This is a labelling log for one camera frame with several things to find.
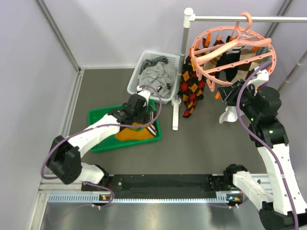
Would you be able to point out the green plastic tray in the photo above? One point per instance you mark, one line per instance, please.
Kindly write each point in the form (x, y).
(111, 143)

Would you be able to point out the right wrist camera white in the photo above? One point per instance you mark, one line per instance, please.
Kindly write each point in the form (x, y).
(259, 79)

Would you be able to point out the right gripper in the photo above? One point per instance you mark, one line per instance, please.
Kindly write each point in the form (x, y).
(232, 91)

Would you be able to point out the white plastic laundry basket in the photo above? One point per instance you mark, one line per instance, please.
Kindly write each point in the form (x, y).
(134, 82)

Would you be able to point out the orange brown striped sock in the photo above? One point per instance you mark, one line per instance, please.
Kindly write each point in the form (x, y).
(136, 134)

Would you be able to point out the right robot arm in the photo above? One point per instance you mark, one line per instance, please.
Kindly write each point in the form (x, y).
(256, 110)

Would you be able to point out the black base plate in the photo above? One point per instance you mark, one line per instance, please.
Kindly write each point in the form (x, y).
(166, 186)

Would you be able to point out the black argyle sock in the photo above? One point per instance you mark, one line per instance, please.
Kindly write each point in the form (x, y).
(190, 88)

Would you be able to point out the grey slotted cable duct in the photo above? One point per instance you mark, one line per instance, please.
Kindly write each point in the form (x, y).
(97, 198)

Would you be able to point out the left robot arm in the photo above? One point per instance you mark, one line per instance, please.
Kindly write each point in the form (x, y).
(65, 156)

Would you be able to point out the grey clothes pile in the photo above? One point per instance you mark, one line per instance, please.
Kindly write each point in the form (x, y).
(158, 73)

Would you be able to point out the pink round clip hanger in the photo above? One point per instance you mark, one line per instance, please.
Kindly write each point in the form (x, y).
(225, 54)

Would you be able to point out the orange clothes clip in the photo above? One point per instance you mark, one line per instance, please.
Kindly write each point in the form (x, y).
(217, 96)

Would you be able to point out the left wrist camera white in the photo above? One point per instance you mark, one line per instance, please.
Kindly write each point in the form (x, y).
(144, 93)

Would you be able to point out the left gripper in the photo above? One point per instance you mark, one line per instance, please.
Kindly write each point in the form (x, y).
(144, 119)

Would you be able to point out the white metal clothes rack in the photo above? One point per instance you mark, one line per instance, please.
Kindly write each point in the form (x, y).
(185, 48)

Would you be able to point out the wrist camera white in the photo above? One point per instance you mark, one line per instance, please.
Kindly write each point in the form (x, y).
(144, 93)
(259, 79)

